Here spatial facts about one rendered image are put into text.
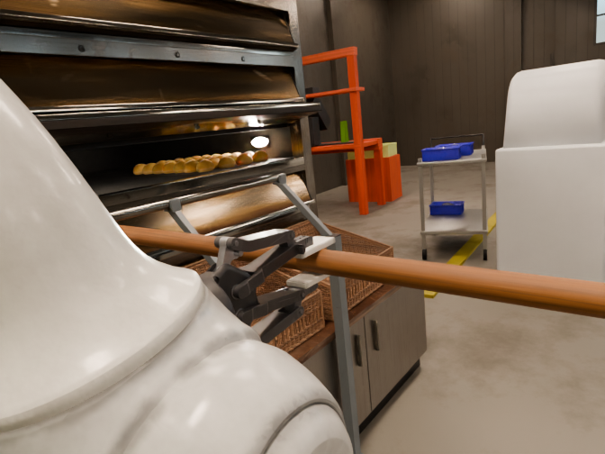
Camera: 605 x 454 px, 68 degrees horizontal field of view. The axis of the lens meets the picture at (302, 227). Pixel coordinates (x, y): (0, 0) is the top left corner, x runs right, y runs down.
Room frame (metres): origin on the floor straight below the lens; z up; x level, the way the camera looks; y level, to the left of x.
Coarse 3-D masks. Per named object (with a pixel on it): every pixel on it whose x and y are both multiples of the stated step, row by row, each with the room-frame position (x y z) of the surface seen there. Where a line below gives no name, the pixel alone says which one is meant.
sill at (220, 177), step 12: (240, 168) 2.01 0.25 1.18; (252, 168) 2.07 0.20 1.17; (264, 168) 2.13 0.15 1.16; (276, 168) 2.19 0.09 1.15; (180, 180) 1.76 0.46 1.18; (192, 180) 1.80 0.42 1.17; (204, 180) 1.85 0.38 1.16; (216, 180) 1.89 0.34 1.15; (228, 180) 1.95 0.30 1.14; (120, 192) 1.56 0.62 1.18; (132, 192) 1.59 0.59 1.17; (144, 192) 1.63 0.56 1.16; (156, 192) 1.66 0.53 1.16; (168, 192) 1.71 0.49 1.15; (108, 204) 1.52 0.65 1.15
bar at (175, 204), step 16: (272, 176) 1.62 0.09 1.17; (208, 192) 1.38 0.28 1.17; (224, 192) 1.43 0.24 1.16; (288, 192) 1.62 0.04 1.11; (128, 208) 1.18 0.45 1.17; (144, 208) 1.20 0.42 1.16; (160, 208) 1.24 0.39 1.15; (176, 208) 1.27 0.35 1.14; (304, 208) 1.58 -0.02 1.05; (320, 224) 1.54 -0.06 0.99; (336, 240) 1.50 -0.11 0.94; (208, 256) 1.19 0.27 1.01; (336, 288) 1.50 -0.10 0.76; (336, 304) 1.51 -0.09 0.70; (336, 320) 1.51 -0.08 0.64; (336, 336) 1.51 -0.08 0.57; (352, 368) 1.52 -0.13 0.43; (352, 384) 1.51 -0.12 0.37; (352, 400) 1.50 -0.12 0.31; (352, 416) 1.49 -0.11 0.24; (352, 432) 1.49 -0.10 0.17
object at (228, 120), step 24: (72, 120) 1.33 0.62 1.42; (96, 120) 1.38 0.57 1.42; (120, 120) 1.44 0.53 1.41; (144, 120) 1.50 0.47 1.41; (168, 120) 1.57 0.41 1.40; (192, 120) 1.66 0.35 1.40; (216, 120) 1.78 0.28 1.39; (240, 120) 1.92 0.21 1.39; (264, 120) 2.08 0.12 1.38; (288, 120) 2.27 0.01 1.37; (72, 144) 1.50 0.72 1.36
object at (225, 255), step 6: (222, 240) 0.42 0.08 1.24; (222, 246) 0.42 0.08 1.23; (222, 252) 0.42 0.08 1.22; (228, 252) 0.42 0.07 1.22; (234, 252) 0.42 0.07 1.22; (240, 252) 0.42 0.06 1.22; (222, 258) 0.41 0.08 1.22; (228, 258) 0.42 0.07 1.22; (234, 258) 0.42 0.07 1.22; (216, 264) 0.41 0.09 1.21
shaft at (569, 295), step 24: (144, 240) 0.72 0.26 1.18; (168, 240) 0.68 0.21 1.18; (192, 240) 0.65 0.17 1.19; (288, 264) 0.54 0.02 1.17; (312, 264) 0.51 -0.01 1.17; (336, 264) 0.49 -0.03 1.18; (360, 264) 0.47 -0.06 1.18; (384, 264) 0.46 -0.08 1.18; (408, 264) 0.44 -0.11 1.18; (432, 264) 0.43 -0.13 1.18; (432, 288) 0.42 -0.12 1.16; (456, 288) 0.41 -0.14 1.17; (480, 288) 0.39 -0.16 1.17; (504, 288) 0.38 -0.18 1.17; (528, 288) 0.37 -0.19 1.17; (552, 288) 0.36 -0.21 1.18; (576, 288) 0.35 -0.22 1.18; (600, 288) 0.34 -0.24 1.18; (576, 312) 0.35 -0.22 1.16; (600, 312) 0.33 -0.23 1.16
